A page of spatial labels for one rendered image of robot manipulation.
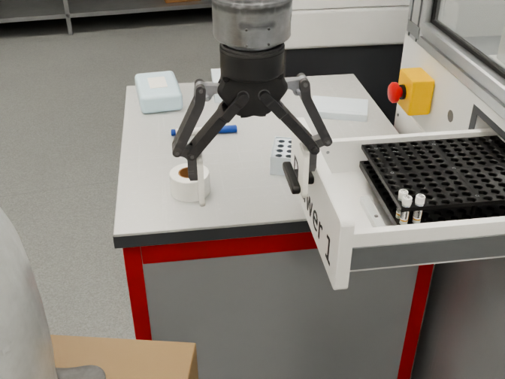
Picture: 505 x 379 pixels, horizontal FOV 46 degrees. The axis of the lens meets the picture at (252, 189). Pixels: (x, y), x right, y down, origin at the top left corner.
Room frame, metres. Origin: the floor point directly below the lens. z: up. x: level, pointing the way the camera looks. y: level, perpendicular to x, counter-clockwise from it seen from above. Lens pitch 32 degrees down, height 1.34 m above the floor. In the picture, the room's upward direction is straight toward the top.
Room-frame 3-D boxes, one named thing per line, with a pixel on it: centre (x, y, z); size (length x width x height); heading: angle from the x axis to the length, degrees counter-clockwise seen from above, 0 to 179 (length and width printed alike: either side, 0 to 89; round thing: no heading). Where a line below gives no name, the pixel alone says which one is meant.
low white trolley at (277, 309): (1.12, -0.02, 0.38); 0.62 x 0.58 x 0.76; 8
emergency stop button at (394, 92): (1.07, -0.28, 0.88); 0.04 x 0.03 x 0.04; 8
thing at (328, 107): (1.23, -0.20, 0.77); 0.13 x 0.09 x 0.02; 80
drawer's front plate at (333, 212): (0.71, -0.09, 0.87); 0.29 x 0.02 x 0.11; 8
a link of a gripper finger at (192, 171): (0.66, 0.09, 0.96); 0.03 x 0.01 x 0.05; 98
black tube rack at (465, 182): (0.74, -0.29, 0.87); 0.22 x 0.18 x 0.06; 98
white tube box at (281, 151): (0.99, -0.10, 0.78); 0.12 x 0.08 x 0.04; 82
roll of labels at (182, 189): (0.90, 0.11, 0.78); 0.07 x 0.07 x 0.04
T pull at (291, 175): (0.71, -0.07, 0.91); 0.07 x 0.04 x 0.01; 8
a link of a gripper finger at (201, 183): (0.66, 0.07, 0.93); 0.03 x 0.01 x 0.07; 8
